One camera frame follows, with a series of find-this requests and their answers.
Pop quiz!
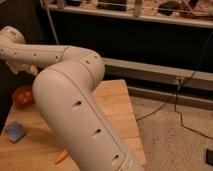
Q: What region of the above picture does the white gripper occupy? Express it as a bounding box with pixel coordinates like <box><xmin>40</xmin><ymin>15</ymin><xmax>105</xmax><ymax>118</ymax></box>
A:
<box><xmin>6</xmin><ymin>61</ymin><xmax>38</xmax><ymax>76</ymax></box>

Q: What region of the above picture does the red ceramic bowl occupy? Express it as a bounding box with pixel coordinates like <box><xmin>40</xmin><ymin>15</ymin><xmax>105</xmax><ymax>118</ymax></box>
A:
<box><xmin>12</xmin><ymin>86</ymin><xmax>34</xmax><ymax>106</ymax></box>

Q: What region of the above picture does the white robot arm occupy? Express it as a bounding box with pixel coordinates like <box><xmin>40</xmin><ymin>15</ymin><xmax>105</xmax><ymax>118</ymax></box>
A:
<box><xmin>0</xmin><ymin>26</ymin><xmax>144</xmax><ymax>171</ymax></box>

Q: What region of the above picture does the metal pole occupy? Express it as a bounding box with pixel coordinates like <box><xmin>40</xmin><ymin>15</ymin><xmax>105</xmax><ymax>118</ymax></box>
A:
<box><xmin>43</xmin><ymin>0</ymin><xmax>59</xmax><ymax>45</ymax></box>

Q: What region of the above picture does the wooden table board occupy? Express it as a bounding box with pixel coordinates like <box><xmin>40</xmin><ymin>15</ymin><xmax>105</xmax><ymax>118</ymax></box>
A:
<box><xmin>0</xmin><ymin>80</ymin><xmax>146</xmax><ymax>171</ymax></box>

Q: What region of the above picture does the orange toy carrot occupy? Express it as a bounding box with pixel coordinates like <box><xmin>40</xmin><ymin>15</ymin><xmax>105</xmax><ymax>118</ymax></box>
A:
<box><xmin>54</xmin><ymin>149</ymin><xmax>68</xmax><ymax>164</ymax></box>

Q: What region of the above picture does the black floor object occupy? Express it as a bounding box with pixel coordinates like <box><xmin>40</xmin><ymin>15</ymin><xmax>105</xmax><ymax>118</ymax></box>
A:
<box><xmin>206</xmin><ymin>149</ymin><xmax>213</xmax><ymax>166</ymax></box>

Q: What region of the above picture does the metal shelf rail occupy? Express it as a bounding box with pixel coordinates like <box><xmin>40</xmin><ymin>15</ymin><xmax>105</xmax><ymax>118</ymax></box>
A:
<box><xmin>40</xmin><ymin>0</ymin><xmax>213</xmax><ymax>29</ymax></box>

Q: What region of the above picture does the black floor cable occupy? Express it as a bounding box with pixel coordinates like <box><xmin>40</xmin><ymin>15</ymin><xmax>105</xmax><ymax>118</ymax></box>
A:
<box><xmin>135</xmin><ymin>29</ymin><xmax>213</xmax><ymax>141</ymax></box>

